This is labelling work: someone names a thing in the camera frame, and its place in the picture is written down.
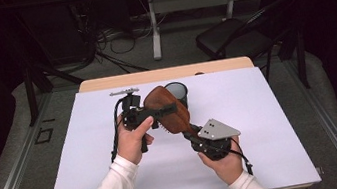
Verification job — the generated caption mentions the black metal stand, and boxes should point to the black metal stand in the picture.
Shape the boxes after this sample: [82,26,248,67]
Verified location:
[10,0,92,129]

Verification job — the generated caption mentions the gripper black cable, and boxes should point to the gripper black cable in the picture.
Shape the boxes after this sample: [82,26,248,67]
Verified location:
[228,134,255,179]
[101,95,137,164]

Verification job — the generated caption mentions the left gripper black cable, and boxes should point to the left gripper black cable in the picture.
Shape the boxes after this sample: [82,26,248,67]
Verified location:
[101,95,137,164]

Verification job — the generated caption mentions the black folding chair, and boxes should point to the black folding chair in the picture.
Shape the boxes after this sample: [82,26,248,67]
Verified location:
[190,0,306,71]

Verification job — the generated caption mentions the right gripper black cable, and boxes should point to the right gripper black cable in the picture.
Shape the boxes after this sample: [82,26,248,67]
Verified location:
[228,134,255,179]

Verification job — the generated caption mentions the white table mat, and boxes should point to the white table mat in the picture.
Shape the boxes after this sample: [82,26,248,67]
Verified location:
[28,58,323,189]

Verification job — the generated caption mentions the desk with white legs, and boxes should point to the desk with white legs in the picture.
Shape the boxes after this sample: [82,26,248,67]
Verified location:
[125,0,286,64]

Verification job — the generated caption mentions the brown wooden hairbrush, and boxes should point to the brown wooden hairbrush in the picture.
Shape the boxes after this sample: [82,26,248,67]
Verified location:
[140,81,197,142]

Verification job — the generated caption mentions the light wooden table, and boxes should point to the light wooden table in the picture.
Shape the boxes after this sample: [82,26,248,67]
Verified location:
[32,47,323,189]

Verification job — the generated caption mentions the bundle of floor cables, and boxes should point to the bundle of floor cables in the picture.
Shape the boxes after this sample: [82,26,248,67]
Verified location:
[68,0,173,81]

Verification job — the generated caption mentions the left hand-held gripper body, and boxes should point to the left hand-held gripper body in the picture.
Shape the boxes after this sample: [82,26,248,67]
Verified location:
[108,84,155,134]

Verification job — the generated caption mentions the black mesh pen cup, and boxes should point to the black mesh pen cup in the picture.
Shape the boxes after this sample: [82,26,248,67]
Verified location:
[163,80,192,113]

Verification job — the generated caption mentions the person's left hand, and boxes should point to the person's left hand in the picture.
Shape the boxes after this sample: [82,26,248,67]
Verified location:
[112,110,161,167]

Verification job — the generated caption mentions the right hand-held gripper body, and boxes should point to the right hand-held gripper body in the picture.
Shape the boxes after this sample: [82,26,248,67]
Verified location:
[188,115,245,165]

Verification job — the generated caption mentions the person's right hand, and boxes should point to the person's right hand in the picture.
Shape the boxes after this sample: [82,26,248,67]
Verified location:
[196,135,248,189]

